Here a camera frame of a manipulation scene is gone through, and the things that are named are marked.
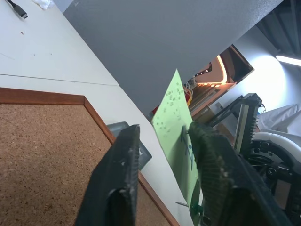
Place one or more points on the cork board with wooden frame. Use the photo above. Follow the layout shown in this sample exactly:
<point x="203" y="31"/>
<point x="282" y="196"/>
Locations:
<point x="44" y="153"/>

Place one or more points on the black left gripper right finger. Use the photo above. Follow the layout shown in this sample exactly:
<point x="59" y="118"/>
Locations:
<point x="221" y="179"/>

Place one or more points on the black and white robot body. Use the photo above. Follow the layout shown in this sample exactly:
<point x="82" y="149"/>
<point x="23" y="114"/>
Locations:
<point x="265" y="153"/>

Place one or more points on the white crumpled tissue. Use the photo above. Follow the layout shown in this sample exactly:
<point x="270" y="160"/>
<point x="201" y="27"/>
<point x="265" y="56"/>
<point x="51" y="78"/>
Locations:
<point x="42" y="3"/>

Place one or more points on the green paper note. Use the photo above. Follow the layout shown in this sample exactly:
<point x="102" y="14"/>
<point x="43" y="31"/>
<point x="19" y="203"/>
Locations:
<point x="172" y="122"/>

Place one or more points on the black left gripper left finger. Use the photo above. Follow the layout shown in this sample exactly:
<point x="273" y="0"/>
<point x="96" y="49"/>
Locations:
<point x="113" y="179"/>

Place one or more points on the brown wooden lit cabinet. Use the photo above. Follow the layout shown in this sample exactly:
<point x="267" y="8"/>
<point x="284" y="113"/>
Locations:
<point x="235" y="63"/>

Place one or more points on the white cloth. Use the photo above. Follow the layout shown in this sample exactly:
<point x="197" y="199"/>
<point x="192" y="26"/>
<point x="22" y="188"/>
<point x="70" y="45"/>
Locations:
<point x="282" y="118"/>

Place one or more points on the white light tube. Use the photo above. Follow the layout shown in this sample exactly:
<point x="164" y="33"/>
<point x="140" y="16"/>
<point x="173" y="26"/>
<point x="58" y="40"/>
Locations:
<point x="289" y="60"/>

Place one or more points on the green pushpin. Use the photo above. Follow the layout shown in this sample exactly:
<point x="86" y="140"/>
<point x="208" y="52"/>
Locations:
<point x="196" y="207"/>

